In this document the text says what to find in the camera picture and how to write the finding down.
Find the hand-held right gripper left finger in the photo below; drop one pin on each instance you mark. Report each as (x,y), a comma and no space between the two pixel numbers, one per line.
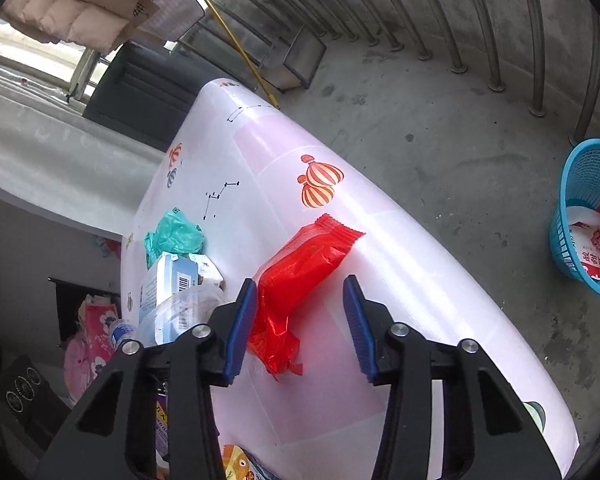
(242,330)

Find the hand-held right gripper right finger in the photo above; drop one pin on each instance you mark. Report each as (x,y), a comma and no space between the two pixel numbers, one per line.
(357,325)

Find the light blue carton box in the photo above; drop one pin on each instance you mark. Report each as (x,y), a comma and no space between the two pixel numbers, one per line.
(161,280)

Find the orange yellow snack packet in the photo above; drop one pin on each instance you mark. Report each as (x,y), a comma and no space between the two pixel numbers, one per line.
(240,465)

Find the blue plastic mesh basket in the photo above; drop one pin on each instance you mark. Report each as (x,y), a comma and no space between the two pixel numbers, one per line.
(587,160)

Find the clear Pepsi plastic bottle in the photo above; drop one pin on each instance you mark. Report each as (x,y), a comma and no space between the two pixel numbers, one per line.
(190,305)

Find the crumpled green plastic bag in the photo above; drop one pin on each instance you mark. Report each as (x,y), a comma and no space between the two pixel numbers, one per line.
(175,235)

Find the small clear water bottle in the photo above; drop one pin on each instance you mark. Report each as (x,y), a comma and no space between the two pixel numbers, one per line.
(122,332)

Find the pink floral bag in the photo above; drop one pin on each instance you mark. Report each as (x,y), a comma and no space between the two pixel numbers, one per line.
(87,355)

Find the heap of colourful clothes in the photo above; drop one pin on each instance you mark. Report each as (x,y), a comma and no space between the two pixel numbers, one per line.
(107,246)

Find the black box with round dials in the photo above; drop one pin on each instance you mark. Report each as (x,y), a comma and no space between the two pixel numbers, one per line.
(25,390)

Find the red white snack packet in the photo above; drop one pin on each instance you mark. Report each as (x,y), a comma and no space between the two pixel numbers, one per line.
(595,255)

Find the dark grey cabinet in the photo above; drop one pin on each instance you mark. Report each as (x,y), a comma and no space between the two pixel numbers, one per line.
(135,90)

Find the white patterned curtain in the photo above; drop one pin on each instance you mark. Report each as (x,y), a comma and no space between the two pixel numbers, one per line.
(45,145)

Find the metal dustpan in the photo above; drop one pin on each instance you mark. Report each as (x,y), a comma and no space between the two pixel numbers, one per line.
(300,55)

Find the metal balcony railing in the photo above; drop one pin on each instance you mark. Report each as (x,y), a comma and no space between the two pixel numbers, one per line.
(496,85)

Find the white hanging cloth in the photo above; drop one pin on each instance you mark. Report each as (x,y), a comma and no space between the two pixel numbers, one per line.
(175,10)

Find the pink quilted jacket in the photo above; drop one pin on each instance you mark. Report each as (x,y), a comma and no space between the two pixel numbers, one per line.
(70,5)

